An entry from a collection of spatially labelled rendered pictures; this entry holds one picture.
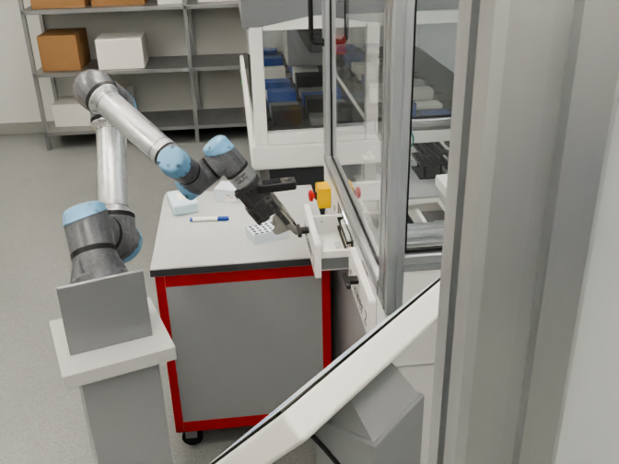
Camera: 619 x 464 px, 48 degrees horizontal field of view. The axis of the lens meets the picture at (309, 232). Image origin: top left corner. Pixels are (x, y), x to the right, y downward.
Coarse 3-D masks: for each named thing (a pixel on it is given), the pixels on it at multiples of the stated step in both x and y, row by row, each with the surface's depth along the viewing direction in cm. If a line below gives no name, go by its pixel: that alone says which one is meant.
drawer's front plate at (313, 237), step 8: (304, 208) 214; (304, 216) 216; (312, 216) 207; (304, 224) 218; (312, 224) 202; (312, 232) 197; (312, 240) 195; (312, 248) 197; (320, 248) 191; (312, 256) 198; (320, 256) 192; (312, 264) 200; (320, 264) 193; (320, 272) 194
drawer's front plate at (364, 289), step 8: (352, 248) 188; (352, 256) 184; (352, 264) 185; (360, 264) 179; (352, 272) 186; (360, 272) 176; (360, 280) 173; (352, 288) 188; (360, 288) 174; (368, 288) 168; (360, 296) 175; (368, 296) 165; (368, 304) 164; (376, 304) 164; (360, 312) 177; (368, 312) 164; (368, 320) 165; (368, 328) 166
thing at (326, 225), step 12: (324, 216) 216; (336, 216) 216; (324, 228) 218; (336, 228) 218; (324, 240) 213; (336, 240) 213; (324, 252) 194; (336, 252) 194; (348, 252) 195; (324, 264) 195; (336, 264) 196; (348, 264) 196
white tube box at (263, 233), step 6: (270, 222) 236; (246, 228) 233; (252, 228) 232; (258, 228) 233; (264, 228) 232; (270, 228) 233; (246, 234) 234; (252, 234) 227; (258, 234) 227; (264, 234) 228; (270, 234) 229; (282, 234) 231; (252, 240) 229; (258, 240) 228; (264, 240) 229; (270, 240) 230
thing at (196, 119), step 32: (192, 0) 546; (192, 32) 576; (32, 64) 531; (96, 64) 560; (160, 64) 554; (192, 64) 542; (224, 64) 548; (192, 96) 552; (64, 128) 564; (160, 128) 561; (192, 128) 564
